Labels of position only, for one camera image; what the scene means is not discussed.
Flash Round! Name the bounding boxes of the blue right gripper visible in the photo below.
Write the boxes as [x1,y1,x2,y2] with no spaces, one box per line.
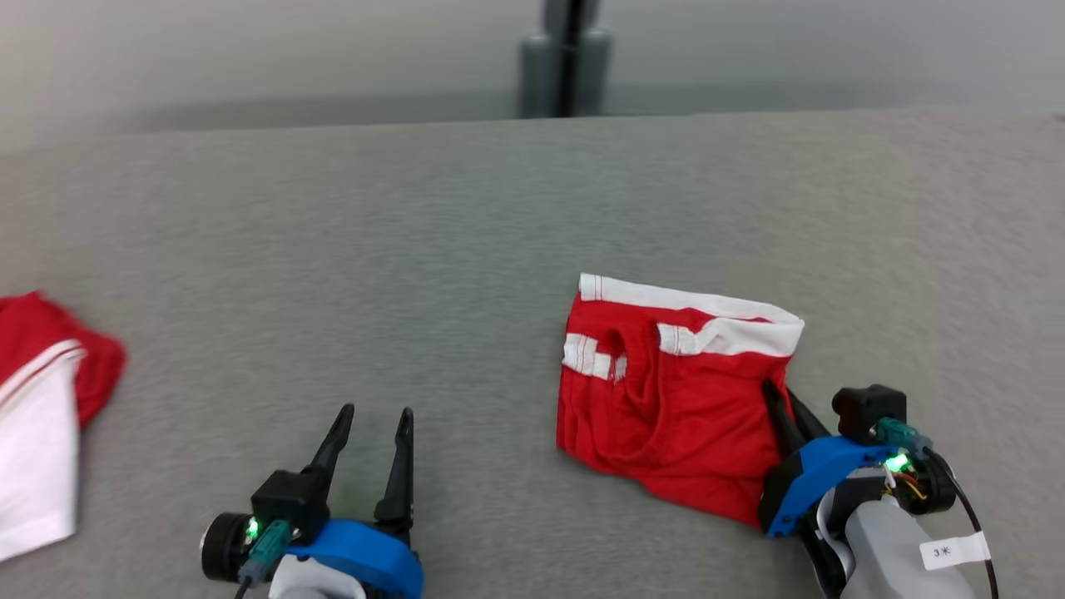
[757,379,898,538]

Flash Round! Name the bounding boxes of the grey metal frame post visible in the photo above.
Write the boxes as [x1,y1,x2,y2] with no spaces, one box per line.
[518,0,614,119]

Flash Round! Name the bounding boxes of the white label sticker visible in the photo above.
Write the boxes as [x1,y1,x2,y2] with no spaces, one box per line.
[919,532,993,572]

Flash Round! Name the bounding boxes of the red white Bulls jersey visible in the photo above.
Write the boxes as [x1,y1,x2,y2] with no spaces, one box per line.
[0,291,127,562]

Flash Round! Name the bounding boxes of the red Bulls shorts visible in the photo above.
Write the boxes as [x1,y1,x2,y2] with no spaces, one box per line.
[556,273,806,529]

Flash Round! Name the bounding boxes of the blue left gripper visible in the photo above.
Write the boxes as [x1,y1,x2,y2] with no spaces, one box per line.
[285,403,425,599]

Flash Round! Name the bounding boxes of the black cable with teal plug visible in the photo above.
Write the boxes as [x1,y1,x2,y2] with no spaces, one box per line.
[874,418,999,599]
[237,520,292,599]

